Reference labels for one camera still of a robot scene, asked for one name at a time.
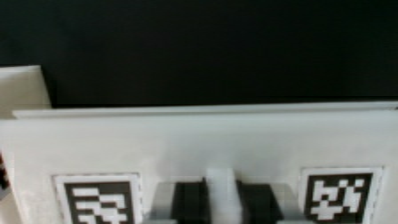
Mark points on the white frame fence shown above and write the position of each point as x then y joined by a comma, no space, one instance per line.
24,92

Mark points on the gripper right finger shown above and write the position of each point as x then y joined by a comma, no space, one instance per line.
262,209

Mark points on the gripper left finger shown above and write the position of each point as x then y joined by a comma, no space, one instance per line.
191,203

